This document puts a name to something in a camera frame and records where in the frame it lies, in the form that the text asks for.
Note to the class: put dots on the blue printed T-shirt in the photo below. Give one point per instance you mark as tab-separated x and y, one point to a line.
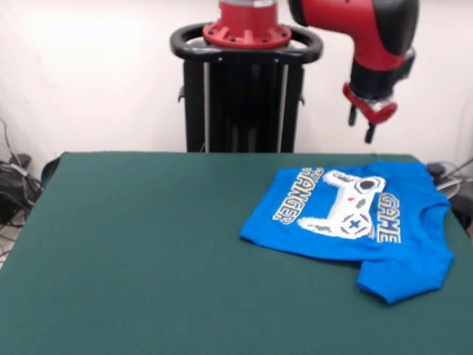
314	236

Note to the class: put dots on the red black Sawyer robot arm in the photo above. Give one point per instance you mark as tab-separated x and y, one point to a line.
362	29

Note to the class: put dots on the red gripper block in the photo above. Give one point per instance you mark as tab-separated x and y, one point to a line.
369	107

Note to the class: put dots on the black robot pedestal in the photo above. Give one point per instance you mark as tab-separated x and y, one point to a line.
240	103

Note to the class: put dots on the dark green table cloth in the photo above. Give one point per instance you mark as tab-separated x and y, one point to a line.
111	277

